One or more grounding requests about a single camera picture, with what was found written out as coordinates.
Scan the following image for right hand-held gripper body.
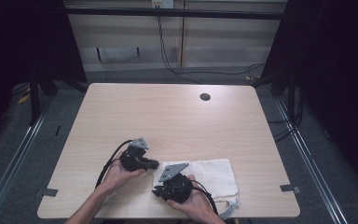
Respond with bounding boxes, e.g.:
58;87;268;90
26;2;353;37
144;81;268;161
158;161;195;205

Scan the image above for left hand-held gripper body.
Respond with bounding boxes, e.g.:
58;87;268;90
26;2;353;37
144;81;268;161
118;137;152;173

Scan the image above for white towel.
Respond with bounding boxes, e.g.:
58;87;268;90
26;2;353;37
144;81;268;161
152;158;241;220

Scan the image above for person's left hand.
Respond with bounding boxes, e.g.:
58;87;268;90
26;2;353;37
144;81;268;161
100;156;146;196

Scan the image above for person's right hand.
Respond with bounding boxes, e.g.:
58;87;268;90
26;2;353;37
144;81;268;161
166;174;219;223

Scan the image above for yellow floor tape piece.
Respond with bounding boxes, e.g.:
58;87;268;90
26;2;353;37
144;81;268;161
17;92;32;105

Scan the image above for black horizontal metal bar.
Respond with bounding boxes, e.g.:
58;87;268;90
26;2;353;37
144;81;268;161
64;7;289;21

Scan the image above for dark curtain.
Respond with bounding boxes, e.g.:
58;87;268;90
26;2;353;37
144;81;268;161
0;0;88;153
260;0;358;199

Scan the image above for right hand-held gripper black cable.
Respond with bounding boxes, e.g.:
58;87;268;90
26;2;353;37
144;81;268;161
192;179;220;217

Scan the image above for long black hanging cable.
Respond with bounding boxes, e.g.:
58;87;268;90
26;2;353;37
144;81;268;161
156;15;266;86

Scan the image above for black metal stand post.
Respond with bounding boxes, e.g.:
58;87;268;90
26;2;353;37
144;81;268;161
286;69;296;123
28;69;42;126

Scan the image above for silver floor rail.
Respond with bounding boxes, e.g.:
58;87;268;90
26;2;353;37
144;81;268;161
0;101;53;224
274;97;352;224

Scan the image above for black floor cables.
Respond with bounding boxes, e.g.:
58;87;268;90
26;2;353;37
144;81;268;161
267;87;305;144

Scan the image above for white wall power outlet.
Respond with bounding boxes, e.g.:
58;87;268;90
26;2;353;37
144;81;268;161
150;0;175;9

